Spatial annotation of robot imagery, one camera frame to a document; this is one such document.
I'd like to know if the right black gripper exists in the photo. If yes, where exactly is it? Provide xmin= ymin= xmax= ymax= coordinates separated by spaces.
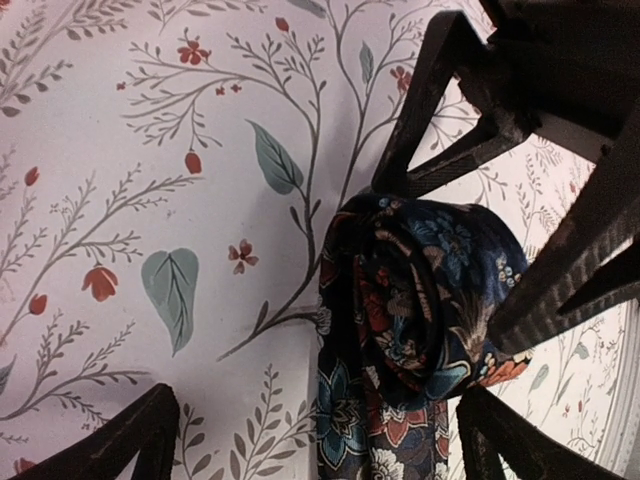
xmin=371 ymin=1 xmax=639 ymax=198

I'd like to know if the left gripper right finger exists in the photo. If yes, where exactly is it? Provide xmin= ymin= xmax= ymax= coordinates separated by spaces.
xmin=456 ymin=386 xmax=622 ymax=480

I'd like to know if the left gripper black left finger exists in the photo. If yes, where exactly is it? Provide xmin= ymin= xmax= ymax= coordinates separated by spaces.
xmin=1 ymin=383 xmax=179 ymax=479

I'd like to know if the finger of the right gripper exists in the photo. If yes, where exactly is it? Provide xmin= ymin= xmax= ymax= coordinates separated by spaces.
xmin=492 ymin=109 xmax=639 ymax=354

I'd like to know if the dark floral tie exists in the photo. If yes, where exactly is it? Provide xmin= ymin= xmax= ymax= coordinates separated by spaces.
xmin=316 ymin=193 xmax=533 ymax=479

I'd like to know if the floral tablecloth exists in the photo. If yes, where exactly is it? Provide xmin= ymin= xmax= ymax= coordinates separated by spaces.
xmin=1 ymin=1 xmax=639 ymax=479

